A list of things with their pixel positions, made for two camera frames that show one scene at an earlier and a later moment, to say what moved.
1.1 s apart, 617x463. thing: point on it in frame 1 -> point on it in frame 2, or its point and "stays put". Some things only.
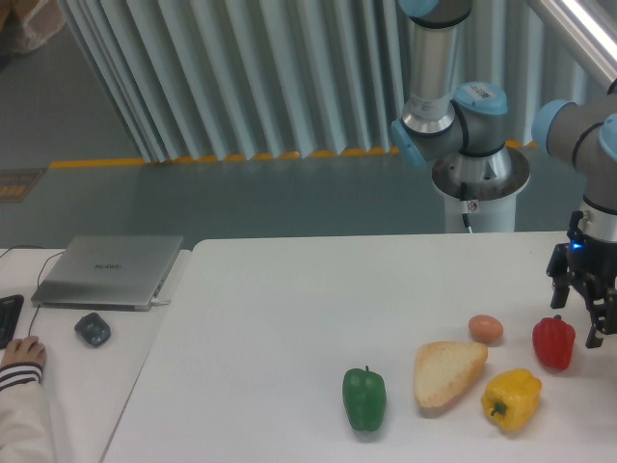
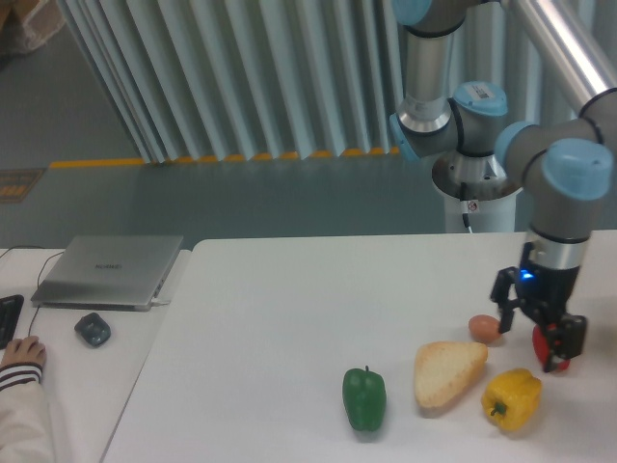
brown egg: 485,329 stays put
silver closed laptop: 120,273 stays put
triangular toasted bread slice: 444,369 stays put
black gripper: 595,261 -> 545,292
